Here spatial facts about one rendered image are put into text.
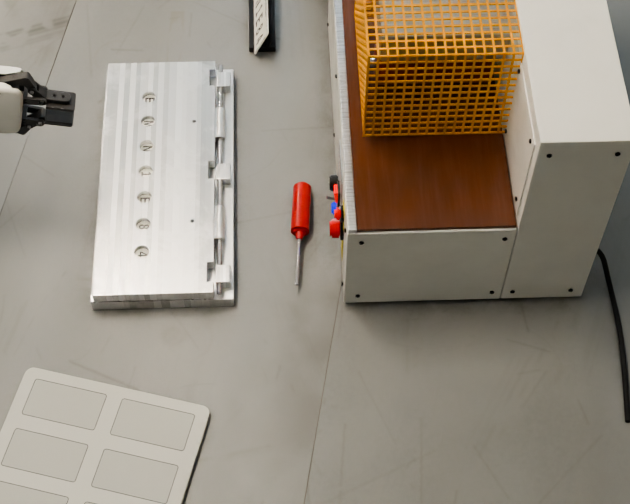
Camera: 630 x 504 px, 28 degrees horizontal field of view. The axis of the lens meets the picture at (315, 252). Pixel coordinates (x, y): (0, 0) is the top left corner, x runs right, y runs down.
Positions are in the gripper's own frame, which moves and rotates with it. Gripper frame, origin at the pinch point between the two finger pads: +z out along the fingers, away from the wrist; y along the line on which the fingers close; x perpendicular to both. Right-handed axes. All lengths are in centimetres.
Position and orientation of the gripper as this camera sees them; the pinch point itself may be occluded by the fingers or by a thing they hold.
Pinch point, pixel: (59, 108)
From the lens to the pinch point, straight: 183.7
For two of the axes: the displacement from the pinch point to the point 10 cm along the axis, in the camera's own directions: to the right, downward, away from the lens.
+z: 9.7, 1.0, 2.2
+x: 0.4, 8.4, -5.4
